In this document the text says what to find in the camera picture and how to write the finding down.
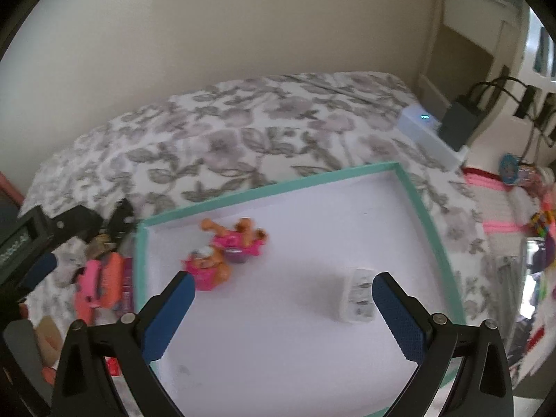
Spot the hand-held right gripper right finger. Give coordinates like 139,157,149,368
373,272,515,417

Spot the teal rimmed white tray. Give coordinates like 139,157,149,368
132,162,466,417

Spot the dog figure with pink helmet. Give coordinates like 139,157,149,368
181,247,233,292

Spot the orange packet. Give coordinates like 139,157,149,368
98,253,126,309

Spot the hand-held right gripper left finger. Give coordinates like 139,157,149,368
51,270,196,417

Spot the white power box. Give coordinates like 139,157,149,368
399,104,472,170

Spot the shiny silver framed mirror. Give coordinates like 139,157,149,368
519,235,552,326

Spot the white wooden furniture frame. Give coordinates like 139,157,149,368
417,0,535,109

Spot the black charging cable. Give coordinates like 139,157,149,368
467,76,533,111

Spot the brown ribbed clip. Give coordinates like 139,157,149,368
87,235,116,259

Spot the grey floral blanket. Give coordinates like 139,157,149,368
19,72,517,417

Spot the black toy car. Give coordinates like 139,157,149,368
102,198,135,244

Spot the round blue lid tin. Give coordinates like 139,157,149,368
499,153,546,189

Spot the black charger adapter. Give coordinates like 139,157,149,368
436,95,486,152

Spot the pink white crochet mat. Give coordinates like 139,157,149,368
463,165,556,383

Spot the multicolour cube toy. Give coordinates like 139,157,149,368
528,211,556,235

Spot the magenta packet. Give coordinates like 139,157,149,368
122,257,135,313

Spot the white plastic case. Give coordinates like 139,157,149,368
338,267,376,324

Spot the beige tape roll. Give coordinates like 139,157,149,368
35,317,62,368

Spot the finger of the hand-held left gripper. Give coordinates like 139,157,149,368
51,205,103,246
18,254,58,289

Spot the black wall plug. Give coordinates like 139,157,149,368
536,98,556,135
514,84,537,118

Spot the pink wristband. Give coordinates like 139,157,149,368
74,260,105,326

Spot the white panelled door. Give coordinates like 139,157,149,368
521,6,556,83

